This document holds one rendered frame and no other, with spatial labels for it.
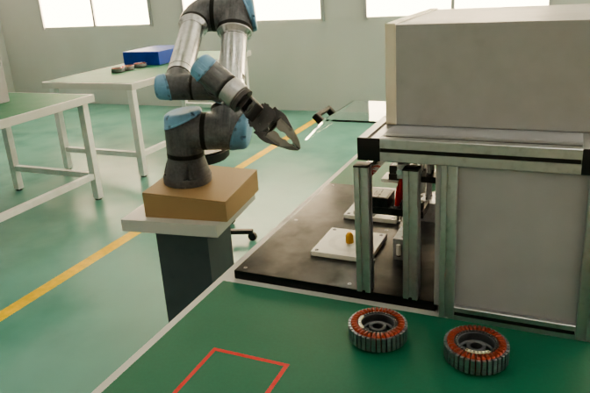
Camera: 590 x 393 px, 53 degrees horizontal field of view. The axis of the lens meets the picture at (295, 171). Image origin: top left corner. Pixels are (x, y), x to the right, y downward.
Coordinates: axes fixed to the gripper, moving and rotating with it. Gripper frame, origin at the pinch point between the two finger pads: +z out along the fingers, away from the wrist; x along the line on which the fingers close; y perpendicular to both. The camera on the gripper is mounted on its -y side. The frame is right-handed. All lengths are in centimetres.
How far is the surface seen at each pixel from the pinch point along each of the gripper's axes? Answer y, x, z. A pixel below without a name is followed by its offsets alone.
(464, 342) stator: -39, 6, 54
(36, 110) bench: 180, 92, -166
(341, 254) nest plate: -9.3, 12.5, 26.9
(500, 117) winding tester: -34, -31, 33
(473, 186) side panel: -38, -17, 37
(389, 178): 11.3, -9.2, 23.7
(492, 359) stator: -46, 4, 57
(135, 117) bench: 275, 72, -154
